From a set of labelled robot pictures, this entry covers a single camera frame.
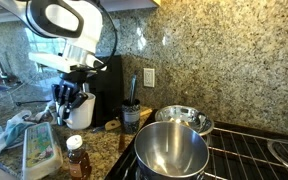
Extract black air fryer cable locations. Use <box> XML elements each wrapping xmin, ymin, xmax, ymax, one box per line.
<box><xmin>15</xmin><ymin>99</ymin><xmax>53</xmax><ymax>107</ymax></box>

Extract black coffee maker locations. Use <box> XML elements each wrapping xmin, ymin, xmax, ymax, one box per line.
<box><xmin>83</xmin><ymin>54</ymin><xmax>125</xmax><ymax>128</ymax></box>

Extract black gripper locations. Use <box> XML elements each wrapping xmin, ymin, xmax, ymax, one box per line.
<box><xmin>50</xmin><ymin>70</ymin><xmax>89</xmax><ymax>120</ymax></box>

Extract white ceramic mug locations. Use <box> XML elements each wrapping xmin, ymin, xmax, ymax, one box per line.
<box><xmin>63</xmin><ymin>92</ymin><xmax>97</xmax><ymax>131</ymax></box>

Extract white wall outlet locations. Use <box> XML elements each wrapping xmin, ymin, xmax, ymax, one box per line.
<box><xmin>143</xmin><ymin>67</ymin><xmax>156</xmax><ymax>88</ymax></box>

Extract black patterned utensil cup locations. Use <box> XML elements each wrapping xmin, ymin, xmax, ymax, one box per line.
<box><xmin>121</xmin><ymin>99</ymin><xmax>142</xmax><ymax>135</ymax></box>

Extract overhead kitchen cabinet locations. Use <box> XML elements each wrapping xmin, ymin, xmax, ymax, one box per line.
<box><xmin>100</xmin><ymin>0</ymin><xmax>162</xmax><ymax>13</ymax></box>

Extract white teal dish towel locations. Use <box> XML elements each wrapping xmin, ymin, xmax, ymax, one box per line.
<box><xmin>0</xmin><ymin>99</ymin><xmax>58</xmax><ymax>159</ymax></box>

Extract small steel bowl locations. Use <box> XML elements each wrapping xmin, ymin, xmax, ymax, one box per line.
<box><xmin>154</xmin><ymin>104</ymin><xmax>215</xmax><ymax>137</ymax></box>

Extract large steel mixing bowl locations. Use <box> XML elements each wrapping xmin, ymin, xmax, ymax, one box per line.
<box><xmin>133</xmin><ymin>120</ymin><xmax>211</xmax><ymax>180</ymax></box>

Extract metal wire rack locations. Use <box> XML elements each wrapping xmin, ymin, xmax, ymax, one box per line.
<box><xmin>202</xmin><ymin>126</ymin><xmax>288</xmax><ymax>180</ymax></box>

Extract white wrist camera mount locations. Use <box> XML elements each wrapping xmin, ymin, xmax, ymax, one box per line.
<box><xmin>28</xmin><ymin>51</ymin><xmax>107</xmax><ymax>74</ymax></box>

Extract organic egg carton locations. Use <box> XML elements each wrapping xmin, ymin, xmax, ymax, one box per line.
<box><xmin>21</xmin><ymin>121</ymin><xmax>64</xmax><ymax>180</ymax></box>

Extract wooden spatula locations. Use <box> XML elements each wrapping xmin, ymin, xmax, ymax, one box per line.
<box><xmin>92</xmin><ymin>107</ymin><xmax>154</xmax><ymax>134</ymax></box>

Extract black kitchen tongs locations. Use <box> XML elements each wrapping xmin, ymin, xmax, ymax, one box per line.
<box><xmin>128</xmin><ymin>73</ymin><xmax>139</xmax><ymax>106</ymax></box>

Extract round glass lid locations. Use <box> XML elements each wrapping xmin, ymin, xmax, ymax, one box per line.
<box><xmin>267</xmin><ymin>139</ymin><xmax>288</xmax><ymax>177</ymax></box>

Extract amber honey bottle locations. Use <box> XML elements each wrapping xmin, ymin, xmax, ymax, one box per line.
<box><xmin>65</xmin><ymin>134</ymin><xmax>93</xmax><ymax>180</ymax></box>

